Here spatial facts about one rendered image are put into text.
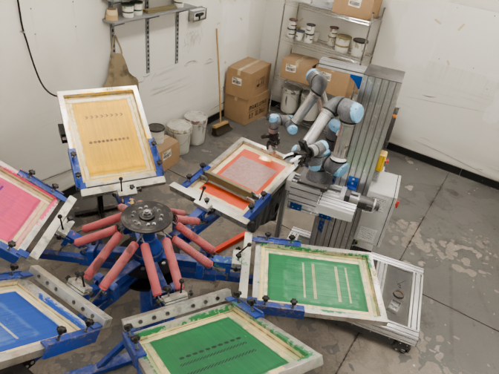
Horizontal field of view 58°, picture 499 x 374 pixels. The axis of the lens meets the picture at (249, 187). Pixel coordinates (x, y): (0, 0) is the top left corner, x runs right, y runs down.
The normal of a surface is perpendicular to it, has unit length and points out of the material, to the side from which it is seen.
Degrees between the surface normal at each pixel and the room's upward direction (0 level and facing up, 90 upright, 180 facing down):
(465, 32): 90
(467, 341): 0
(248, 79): 89
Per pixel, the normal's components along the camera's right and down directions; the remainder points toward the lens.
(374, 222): -0.36, 0.50
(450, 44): -0.55, 0.42
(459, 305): 0.11, -0.82
